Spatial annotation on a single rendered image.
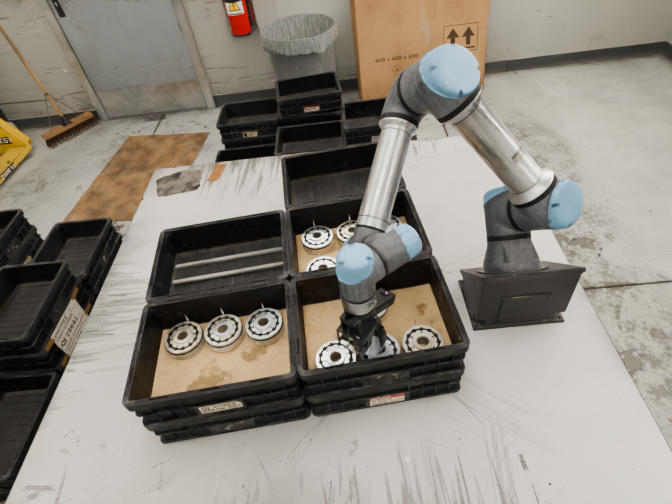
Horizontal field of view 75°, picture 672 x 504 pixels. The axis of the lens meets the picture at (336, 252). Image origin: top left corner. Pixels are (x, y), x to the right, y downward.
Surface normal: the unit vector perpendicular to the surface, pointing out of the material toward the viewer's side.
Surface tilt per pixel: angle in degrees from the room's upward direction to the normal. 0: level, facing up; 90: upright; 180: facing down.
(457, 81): 45
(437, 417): 0
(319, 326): 0
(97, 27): 90
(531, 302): 90
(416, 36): 79
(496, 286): 90
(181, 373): 0
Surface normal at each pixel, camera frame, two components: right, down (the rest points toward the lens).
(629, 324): -0.11, -0.69
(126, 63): 0.03, 0.71
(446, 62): 0.30, -0.08
